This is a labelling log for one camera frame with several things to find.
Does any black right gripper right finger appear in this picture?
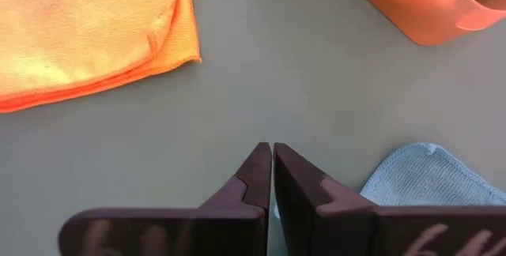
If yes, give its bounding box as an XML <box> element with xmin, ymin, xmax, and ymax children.
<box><xmin>273</xmin><ymin>141</ymin><xmax>506</xmax><ymax>256</ymax></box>

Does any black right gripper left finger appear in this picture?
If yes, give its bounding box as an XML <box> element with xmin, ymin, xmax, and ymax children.
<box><xmin>58</xmin><ymin>141</ymin><xmax>273</xmax><ymax>256</ymax></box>

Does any teal microfiber towel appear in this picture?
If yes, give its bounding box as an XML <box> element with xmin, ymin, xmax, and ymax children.
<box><xmin>359</xmin><ymin>141</ymin><xmax>506</xmax><ymax>207</ymax></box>

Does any orange microfiber towel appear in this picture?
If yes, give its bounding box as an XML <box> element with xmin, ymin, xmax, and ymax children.
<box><xmin>0</xmin><ymin>0</ymin><xmax>202</xmax><ymax>114</ymax></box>

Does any green table mat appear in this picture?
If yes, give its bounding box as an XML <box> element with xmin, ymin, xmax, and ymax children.
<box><xmin>0</xmin><ymin>0</ymin><xmax>506</xmax><ymax>256</ymax></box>

